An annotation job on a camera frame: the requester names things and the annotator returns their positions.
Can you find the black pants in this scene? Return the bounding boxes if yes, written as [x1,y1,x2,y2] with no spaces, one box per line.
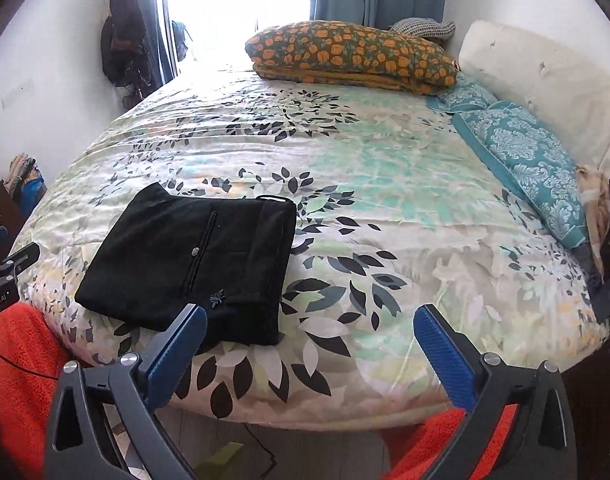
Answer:
[75,183,296,350]

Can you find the brown wooden cabinet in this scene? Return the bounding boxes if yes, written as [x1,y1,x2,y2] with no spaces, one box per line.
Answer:
[0,180,26,262]

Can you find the clothes pile on cabinet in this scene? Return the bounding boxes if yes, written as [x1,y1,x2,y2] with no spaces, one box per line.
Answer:
[3,153,47,218]

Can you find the green object on floor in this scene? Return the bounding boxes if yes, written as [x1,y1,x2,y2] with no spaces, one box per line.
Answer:
[193,441,244,480]

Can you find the clothes beside pillow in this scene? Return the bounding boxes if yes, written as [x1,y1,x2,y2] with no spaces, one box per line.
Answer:
[575,165,610,323]

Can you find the dark hanging clothes and bags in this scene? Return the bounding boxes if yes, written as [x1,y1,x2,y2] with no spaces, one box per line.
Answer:
[100,0,156,110]

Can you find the floral leaf bedspread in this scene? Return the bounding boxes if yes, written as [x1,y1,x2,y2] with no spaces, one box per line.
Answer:
[17,72,610,431]

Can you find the teal damask pillow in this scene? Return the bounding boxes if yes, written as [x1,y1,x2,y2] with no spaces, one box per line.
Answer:
[427,75,589,249]

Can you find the cream padded headboard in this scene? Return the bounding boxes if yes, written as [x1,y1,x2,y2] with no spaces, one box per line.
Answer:
[458,21,610,174]

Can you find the orange floral folded blanket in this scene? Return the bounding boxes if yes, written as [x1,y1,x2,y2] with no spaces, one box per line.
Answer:
[245,21,460,96]

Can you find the grey knitted cushion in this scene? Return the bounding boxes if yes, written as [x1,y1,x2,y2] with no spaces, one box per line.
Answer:
[390,18,456,44]

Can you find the black cable on floor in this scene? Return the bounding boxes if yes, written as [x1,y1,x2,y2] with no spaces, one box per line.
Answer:
[242,421,279,468]

